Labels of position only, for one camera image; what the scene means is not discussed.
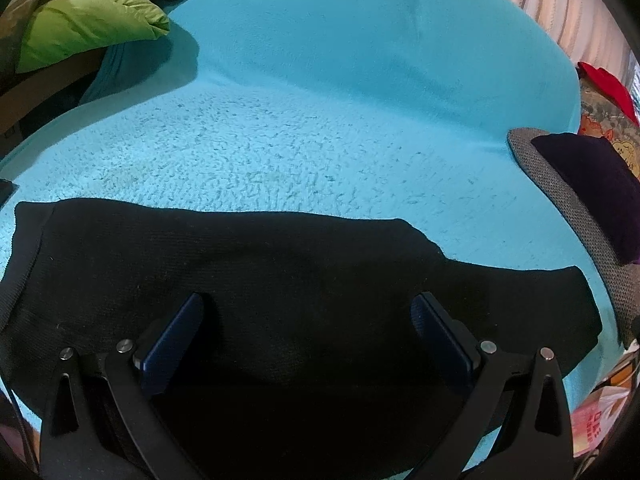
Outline red cloth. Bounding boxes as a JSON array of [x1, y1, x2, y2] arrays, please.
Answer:
[[577, 61, 638, 126]]

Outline turquoise fleece blanket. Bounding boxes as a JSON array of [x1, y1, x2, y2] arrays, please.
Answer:
[[0, 0, 626, 476]]

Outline olive camouflage jacket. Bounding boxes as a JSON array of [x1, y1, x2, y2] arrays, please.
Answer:
[[0, 0, 101, 86]]

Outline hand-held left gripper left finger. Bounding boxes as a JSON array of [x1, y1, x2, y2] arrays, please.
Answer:
[[39, 292, 206, 480]]

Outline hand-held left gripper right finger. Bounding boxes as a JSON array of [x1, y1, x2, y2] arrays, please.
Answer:
[[410, 291, 575, 480]]

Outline pink plastic bag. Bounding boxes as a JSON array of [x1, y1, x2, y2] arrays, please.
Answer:
[[570, 350, 631, 458]]

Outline black pants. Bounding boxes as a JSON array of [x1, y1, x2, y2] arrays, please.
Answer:
[[0, 198, 603, 480]]

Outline beige curtain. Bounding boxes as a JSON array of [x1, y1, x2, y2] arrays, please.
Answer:
[[450, 0, 640, 81]]

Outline dark purple cloth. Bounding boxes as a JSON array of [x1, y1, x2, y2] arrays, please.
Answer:
[[531, 132, 640, 266]]

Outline brown wooden frame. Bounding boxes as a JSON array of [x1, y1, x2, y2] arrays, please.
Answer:
[[0, 52, 108, 131]]

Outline grey woven cushion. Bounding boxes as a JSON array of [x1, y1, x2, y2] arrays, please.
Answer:
[[506, 127, 640, 346]]

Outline patterned blanket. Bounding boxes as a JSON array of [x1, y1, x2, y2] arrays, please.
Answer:
[[577, 85, 640, 181]]

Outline lime green jacket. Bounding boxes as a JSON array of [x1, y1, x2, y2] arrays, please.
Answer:
[[17, 0, 171, 73]]

